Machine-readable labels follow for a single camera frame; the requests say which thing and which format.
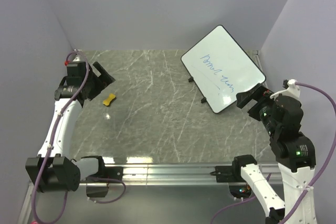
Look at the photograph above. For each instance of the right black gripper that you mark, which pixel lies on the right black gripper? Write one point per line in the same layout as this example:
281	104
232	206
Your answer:
262	94

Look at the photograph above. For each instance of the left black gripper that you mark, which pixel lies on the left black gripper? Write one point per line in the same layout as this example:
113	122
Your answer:
102	81

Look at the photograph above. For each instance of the yellow whiteboard eraser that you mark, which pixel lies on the yellow whiteboard eraser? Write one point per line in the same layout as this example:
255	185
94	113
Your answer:
111	97

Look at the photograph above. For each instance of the white whiteboard black frame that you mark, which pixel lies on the white whiteboard black frame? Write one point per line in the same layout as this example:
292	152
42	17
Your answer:
221	68

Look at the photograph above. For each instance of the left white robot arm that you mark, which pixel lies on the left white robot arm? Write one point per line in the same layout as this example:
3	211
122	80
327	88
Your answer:
51	169

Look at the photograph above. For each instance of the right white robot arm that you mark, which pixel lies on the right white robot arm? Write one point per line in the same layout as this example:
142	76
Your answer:
296	158

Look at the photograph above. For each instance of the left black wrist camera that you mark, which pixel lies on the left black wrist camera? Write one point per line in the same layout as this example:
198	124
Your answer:
76	72

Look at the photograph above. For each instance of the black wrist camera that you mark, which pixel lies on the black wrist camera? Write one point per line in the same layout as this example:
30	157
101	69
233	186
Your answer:
288	112
76	72

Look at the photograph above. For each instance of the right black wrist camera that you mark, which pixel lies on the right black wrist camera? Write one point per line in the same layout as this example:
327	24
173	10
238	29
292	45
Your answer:
288	112

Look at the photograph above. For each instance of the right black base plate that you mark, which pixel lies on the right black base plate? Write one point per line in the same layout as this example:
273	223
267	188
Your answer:
224	174

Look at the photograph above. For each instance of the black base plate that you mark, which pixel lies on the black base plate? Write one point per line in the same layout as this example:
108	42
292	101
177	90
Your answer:
224	174
111	174

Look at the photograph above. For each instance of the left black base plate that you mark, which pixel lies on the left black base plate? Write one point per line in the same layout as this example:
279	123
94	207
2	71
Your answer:
111	174

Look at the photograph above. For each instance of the aluminium mounting rail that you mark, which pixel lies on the aluminium mounting rail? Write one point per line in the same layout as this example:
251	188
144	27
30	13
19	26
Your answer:
178	174

